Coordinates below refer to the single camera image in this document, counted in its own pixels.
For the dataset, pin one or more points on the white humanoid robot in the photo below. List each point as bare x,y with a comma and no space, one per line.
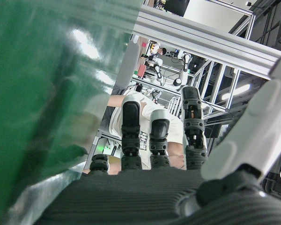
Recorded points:
183,70

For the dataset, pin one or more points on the aluminium frame cage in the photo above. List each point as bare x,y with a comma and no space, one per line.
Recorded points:
221,93

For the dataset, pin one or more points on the seated person with black hair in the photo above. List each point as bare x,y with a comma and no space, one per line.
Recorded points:
162,51

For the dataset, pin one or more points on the grey office chair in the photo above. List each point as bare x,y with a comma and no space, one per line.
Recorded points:
130,68

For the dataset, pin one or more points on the person in white T-shirt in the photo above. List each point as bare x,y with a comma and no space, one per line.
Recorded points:
116,117

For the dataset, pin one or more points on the aluminium profile beam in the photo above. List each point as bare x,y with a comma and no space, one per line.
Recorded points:
201,39

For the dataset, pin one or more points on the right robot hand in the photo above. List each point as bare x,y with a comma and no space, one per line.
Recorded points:
135,201

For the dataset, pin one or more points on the green conveyor belt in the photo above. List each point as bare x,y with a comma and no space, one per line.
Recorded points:
37,93

